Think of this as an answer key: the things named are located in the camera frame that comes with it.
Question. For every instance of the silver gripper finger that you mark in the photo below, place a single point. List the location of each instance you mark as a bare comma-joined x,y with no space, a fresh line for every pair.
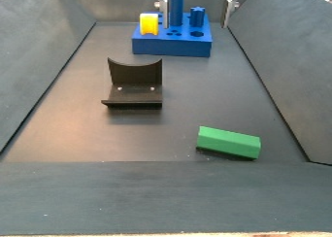
162,5
230,4

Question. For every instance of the green hexagonal prism block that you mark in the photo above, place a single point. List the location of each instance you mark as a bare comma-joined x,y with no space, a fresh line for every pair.
230,142

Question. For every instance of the tall blue cylinder peg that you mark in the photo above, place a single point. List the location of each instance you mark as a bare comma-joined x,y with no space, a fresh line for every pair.
177,12

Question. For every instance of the yellow rounded peg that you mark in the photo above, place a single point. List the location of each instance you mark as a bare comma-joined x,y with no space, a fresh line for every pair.
149,24

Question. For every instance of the blue star peg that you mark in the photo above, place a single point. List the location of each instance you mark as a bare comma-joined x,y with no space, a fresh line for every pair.
197,18

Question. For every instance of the blue peg base block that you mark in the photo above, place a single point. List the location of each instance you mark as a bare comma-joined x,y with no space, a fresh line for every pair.
185,40

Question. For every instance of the black curved cradle stand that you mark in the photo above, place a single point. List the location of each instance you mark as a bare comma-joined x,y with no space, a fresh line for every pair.
137,85

